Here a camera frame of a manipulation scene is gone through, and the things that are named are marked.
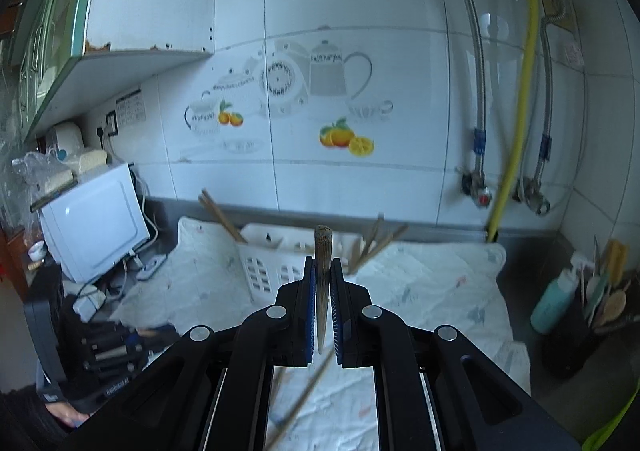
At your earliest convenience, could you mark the person's left forearm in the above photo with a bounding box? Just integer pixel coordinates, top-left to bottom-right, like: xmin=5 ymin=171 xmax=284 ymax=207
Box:
xmin=0 ymin=390 xmax=72 ymax=451

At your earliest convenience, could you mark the pale plastic spoon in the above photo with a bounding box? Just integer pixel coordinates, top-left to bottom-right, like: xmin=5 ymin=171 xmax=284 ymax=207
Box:
xmin=584 ymin=270 xmax=609 ymax=318

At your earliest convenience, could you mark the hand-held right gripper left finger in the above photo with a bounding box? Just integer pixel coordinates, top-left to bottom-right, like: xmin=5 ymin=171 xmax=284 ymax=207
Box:
xmin=65 ymin=256 xmax=317 ymax=451

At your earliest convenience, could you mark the metal water valve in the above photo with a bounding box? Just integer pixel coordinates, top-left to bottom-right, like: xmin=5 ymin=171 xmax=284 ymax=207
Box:
xmin=516 ymin=178 xmax=552 ymax=218

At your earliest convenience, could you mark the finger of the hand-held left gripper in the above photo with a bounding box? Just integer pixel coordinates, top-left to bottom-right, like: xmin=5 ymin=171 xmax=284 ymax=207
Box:
xmin=82 ymin=349 xmax=152 ymax=374
xmin=81 ymin=322 xmax=148 ymax=351

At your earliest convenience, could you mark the black utensil pot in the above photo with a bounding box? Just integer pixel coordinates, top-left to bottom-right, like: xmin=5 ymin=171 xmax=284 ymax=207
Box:
xmin=541 ymin=290 xmax=602 ymax=380

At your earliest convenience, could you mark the pink wall label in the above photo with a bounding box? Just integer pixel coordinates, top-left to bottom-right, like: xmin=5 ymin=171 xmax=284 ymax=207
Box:
xmin=564 ymin=40 xmax=587 ymax=70

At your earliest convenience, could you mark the white power strip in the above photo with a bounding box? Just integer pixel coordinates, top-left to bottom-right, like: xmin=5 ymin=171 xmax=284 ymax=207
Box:
xmin=134 ymin=253 xmax=169 ymax=282

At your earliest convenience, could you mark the clear plastic bag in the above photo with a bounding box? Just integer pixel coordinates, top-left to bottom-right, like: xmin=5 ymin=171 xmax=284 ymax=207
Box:
xmin=9 ymin=150 xmax=57 ymax=193

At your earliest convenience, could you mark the metal valve with red mark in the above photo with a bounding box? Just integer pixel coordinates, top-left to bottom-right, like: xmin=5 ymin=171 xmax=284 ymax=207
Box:
xmin=459 ymin=170 xmax=494 ymax=208

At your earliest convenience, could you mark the wooden spoon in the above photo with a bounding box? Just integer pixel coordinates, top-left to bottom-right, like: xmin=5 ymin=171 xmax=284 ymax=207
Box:
xmin=596 ymin=290 xmax=629 ymax=330

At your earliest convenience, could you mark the white power adapter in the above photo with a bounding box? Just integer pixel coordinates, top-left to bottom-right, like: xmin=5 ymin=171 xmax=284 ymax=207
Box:
xmin=71 ymin=287 xmax=109 ymax=323

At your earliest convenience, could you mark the brown wooden chopstick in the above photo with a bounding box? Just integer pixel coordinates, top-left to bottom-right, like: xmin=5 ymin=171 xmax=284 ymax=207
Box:
xmin=198 ymin=188 xmax=248 ymax=245
xmin=313 ymin=224 xmax=334 ymax=358
xmin=348 ymin=224 xmax=410 ymax=276
xmin=356 ymin=214 xmax=386 ymax=268

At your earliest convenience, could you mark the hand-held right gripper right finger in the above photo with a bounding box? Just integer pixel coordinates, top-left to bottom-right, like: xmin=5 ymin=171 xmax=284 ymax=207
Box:
xmin=330 ymin=257 xmax=583 ymax=451

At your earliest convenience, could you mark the black and white wall label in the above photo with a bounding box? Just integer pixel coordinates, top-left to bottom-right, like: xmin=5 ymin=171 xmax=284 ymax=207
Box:
xmin=115 ymin=88 xmax=147 ymax=125

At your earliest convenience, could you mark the person's left hand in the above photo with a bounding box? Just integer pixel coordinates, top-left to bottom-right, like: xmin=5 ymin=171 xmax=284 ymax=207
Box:
xmin=46 ymin=402 xmax=92 ymax=429

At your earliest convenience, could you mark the teal plastic bottle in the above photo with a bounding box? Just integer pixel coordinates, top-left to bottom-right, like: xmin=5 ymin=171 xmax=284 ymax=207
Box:
xmin=529 ymin=255 xmax=584 ymax=335

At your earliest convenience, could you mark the yellow gas hose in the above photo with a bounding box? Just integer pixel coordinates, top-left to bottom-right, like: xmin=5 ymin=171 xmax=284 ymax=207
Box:
xmin=486 ymin=0 xmax=542 ymax=240

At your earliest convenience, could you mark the pale foam block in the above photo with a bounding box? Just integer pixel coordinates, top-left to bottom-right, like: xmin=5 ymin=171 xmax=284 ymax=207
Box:
xmin=44 ymin=148 xmax=109 ymax=195

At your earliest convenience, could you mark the yellow spatula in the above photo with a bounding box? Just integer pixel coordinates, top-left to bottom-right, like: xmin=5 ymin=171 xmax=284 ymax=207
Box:
xmin=601 ymin=238 xmax=629 ymax=288

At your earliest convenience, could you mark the white microwave oven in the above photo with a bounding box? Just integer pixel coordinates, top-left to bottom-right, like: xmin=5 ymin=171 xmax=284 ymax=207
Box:
xmin=36 ymin=162 xmax=154 ymax=285

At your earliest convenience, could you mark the white quilted printed blanket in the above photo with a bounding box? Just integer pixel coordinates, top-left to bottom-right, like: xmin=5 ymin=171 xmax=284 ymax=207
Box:
xmin=106 ymin=216 xmax=532 ymax=451

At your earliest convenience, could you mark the white plastic utensil holder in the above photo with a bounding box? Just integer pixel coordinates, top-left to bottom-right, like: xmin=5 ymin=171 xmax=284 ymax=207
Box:
xmin=237 ymin=223 xmax=382 ymax=308

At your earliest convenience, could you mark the wall power socket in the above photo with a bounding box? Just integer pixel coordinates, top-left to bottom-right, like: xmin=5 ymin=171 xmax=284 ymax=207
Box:
xmin=96 ymin=112 xmax=121 ymax=138

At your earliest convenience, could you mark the braided metal hose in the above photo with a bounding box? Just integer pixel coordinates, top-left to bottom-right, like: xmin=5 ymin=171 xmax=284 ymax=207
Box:
xmin=419 ymin=0 xmax=489 ymax=178
xmin=519 ymin=0 xmax=569 ymax=193

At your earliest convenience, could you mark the green plastic rack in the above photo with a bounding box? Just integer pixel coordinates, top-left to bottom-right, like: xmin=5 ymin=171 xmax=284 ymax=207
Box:
xmin=581 ymin=385 xmax=640 ymax=451

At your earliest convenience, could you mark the green wall cabinet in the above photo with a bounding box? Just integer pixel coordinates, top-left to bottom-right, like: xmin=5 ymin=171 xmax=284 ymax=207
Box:
xmin=0 ymin=0 xmax=217 ymax=144

